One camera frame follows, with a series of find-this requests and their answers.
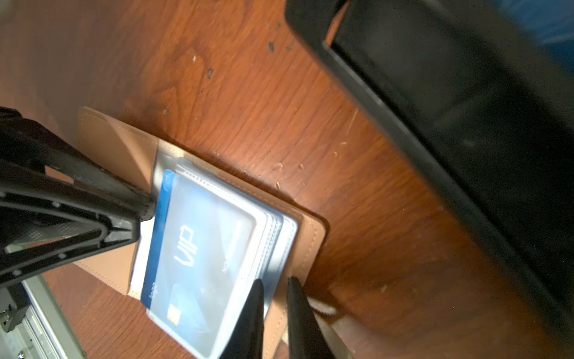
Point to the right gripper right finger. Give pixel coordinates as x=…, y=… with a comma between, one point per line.
x=305, y=339

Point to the blue VIP card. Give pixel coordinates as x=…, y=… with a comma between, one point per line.
x=196, y=259

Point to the black storage bin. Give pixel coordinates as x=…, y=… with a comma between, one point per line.
x=479, y=96

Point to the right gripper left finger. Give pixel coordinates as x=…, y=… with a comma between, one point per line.
x=246, y=340

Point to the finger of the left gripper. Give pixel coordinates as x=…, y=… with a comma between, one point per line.
x=46, y=223
x=27, y=143

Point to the aluminium mounting rail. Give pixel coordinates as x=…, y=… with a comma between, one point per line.
x=33, y=325

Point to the tan leather card holder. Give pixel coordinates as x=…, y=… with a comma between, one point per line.
x=285, y=244

